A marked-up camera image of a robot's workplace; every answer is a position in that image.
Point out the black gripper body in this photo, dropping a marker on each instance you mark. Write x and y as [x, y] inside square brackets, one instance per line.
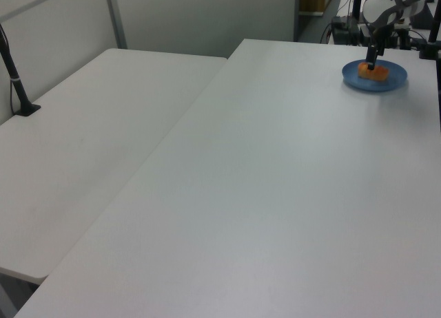
[380, 34]

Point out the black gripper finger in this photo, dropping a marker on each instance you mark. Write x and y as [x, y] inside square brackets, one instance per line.
[381, 50]
[371, 58]

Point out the golden brown bread roll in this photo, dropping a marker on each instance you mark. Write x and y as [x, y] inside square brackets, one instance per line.
[379, 73]

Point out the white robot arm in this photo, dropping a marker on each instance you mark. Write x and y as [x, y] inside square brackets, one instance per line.
[375, 6]

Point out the blue round plate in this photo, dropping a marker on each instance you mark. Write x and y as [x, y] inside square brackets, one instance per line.
[396, 78]

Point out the black electronics box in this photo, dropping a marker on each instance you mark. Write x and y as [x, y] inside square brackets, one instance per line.
[344, 30]

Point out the thin black pole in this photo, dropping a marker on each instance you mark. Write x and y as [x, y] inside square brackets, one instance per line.
[357, 3]

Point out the white adjacent table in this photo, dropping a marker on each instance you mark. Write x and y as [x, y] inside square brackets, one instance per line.
[86, 132]

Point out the black pole with white band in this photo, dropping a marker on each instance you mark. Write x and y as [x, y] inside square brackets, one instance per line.
[17, 87]

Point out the black camera stand with clamp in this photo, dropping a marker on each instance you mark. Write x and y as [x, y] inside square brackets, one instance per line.
[430, 46]

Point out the grey partition post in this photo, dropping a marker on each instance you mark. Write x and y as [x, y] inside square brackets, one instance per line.
[117, 18]

